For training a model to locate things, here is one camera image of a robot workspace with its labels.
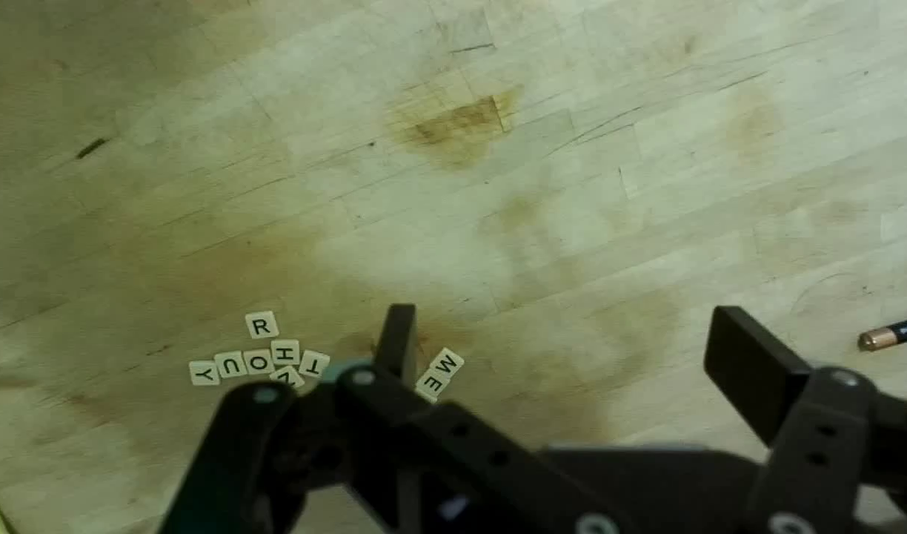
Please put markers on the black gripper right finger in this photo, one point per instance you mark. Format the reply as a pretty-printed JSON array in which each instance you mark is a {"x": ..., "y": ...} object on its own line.
[{"x": 760, "y": 374}]

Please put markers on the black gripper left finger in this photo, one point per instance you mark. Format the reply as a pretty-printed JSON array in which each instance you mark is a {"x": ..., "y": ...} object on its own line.
[{"x": 277, "y": 446}]

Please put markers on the partly covered letter tile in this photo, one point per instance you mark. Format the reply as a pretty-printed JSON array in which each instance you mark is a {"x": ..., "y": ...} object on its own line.
[{"x": 287, "y": 378}]

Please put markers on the letter tile T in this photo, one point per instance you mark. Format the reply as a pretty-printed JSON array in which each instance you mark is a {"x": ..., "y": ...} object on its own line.
[{"x": 316, "y": 365}]

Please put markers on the letter tile H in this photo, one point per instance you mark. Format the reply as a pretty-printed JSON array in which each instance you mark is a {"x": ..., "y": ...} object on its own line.
[{"x": 286, "y": 350}]

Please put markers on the letter tile Y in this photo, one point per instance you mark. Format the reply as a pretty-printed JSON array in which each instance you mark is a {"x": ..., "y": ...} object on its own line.
[{"x": 205, "y": 372}]

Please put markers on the letter tile R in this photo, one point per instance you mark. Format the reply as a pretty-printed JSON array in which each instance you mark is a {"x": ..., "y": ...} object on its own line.
[{"x": 261, "y": 323}]

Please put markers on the letter tile E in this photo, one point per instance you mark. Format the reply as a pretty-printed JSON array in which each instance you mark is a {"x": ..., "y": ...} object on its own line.
[{"x": 433, "y": 382}]

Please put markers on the dark pencil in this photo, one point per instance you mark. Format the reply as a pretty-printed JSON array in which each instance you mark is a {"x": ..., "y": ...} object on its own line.
[{"x": 894, "y": 334}]

